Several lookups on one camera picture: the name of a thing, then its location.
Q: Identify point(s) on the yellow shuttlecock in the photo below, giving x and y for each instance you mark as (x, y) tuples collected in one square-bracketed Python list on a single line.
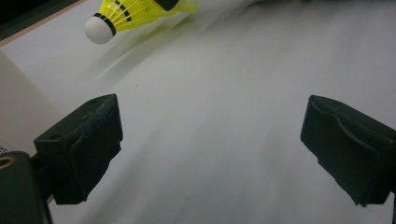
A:
[(98, 29), (188, 6)]

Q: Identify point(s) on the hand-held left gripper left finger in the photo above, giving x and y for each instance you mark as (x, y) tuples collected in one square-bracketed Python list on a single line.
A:
[(84, 149)]

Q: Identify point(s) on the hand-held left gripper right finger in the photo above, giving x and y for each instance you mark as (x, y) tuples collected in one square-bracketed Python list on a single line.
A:
[(355, 149)]

